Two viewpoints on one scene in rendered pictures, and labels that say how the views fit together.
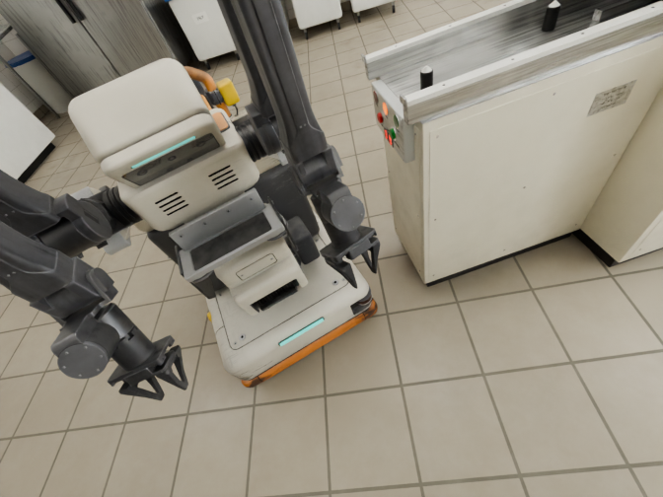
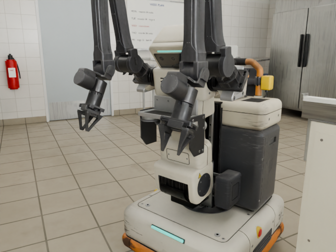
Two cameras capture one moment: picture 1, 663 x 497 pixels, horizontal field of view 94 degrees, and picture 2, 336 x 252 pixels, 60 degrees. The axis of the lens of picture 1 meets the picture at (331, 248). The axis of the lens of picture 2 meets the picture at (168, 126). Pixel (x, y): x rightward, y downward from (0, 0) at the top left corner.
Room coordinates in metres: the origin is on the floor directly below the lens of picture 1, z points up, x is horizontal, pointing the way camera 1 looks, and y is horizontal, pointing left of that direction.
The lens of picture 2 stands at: (-0.18, -0.66, 1.01)
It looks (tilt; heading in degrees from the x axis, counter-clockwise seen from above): 13 degrees down; 50
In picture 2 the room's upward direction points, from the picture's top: straight up
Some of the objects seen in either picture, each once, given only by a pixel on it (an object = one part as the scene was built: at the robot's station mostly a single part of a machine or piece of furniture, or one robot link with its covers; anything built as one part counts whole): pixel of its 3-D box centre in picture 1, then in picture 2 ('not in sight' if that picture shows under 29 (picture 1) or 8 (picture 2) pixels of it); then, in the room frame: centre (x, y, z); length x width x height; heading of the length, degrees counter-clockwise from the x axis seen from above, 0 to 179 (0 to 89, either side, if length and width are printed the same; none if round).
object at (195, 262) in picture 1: (236, 243); (172, 123); (0.58, 0.22, 0.74); 0.28 x 0.16 x 0.22; 101
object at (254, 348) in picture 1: (279, 281); (205, 220); (0.87, 0.27, 0.16); 0.67 x 0.64 x 0.25; 11
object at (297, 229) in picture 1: (283, 266); (199, 188); (0.72, 0.18, 0.43); 0.28 x 0.27 x 0.25; 101
